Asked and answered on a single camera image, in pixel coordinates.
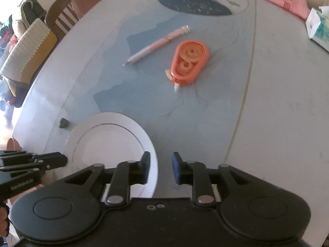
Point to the pinkish round object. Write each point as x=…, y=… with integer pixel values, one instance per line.
x=14, y=144

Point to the white plate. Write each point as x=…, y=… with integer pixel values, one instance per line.
x=108, y=146

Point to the cushioned chair white yellow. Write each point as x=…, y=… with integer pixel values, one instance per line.
x=28, y=46

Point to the green and white cushion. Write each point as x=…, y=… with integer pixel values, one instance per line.
x=29, y=6

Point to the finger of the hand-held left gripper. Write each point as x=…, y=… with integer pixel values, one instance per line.
x=12, y=152
x=55, y=160

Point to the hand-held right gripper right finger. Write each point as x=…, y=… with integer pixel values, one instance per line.
x=176, y=168

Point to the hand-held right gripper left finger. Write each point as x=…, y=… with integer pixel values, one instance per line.
x=145, y=167

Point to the person's left hand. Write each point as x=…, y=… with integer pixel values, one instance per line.
x=3, y=221

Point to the orange small toy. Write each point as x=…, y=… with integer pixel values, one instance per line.
x=190, y=59

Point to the wooden slat-back chair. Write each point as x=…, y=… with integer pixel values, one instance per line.
x=55, y=12

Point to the white tissue box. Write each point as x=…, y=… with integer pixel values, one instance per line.
x=318, y=27

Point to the pink pen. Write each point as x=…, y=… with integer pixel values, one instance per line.
x=154, y=46

